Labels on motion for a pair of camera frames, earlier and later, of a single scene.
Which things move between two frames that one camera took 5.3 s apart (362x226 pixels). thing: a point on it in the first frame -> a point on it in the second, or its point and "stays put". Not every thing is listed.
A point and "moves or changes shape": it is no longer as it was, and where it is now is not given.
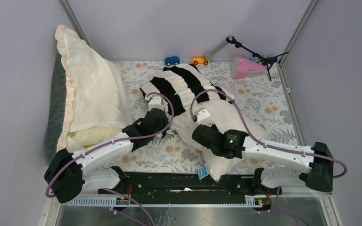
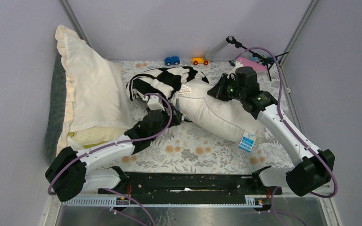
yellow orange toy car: [196, 60] stays put
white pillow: [226, 117] moves or changes shape
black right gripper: [214, 127] -> [218, 91]
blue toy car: [172, 60] stays put
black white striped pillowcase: [177, 84] moves or changes shape
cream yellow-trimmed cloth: [91, 136] stays put
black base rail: [180, 184] stays put
